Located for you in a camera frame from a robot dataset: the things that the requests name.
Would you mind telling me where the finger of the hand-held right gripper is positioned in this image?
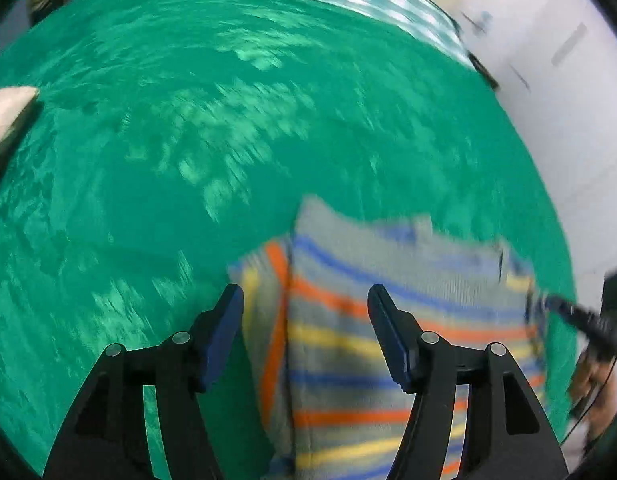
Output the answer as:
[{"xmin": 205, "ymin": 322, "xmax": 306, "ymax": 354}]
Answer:
[{"xmin": 542, "ymin": 294, "xmax": 617, "ymax": 352}]

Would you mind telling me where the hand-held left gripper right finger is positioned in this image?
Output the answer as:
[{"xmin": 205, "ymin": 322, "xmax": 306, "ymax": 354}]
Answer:
[{"xmin": 367, "ymin": 284, "xmax": 569, "ymax": 480}]

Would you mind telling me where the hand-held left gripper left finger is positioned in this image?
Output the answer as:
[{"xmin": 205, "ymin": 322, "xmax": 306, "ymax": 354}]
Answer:
[{"xmin": 42, "ymin": 283, "xmax": 245, "ymax": 480}]

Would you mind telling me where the striped knit shirt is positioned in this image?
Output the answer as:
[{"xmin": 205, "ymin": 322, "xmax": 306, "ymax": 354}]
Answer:
[{"xmin": 228, "ymin": 195, "xmax": 550, "ymax": 480}]

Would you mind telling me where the person's right hand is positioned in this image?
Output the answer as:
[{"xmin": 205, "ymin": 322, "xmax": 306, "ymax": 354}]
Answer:
[{"xmin": 567, "ymin": 347, "xmax": 617, "ymax": 420}]

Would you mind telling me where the green velvet blanket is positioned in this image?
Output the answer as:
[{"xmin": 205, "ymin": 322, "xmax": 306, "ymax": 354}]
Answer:
[{"xmin": 0, "ymin": 0, "xmax": 578, "ymax": 477}]

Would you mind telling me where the white wardrobe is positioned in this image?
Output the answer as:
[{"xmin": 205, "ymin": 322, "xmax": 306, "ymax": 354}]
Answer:
[{"xmin": 458, "ymin": 0, "xmax": 617, "ymax": 321}]

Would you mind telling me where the dark nightstand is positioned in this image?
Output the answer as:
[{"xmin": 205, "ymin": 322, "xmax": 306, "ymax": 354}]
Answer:
[{"xmin": 465, "ymin": 51, "xmax": 500, "ymax": 93}]

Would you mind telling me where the brown patterned pillow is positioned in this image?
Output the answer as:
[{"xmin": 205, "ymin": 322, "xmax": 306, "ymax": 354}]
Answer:
[{"xmin": 0, "ymin": 86, "xmax": 42, "ymax": 183}]

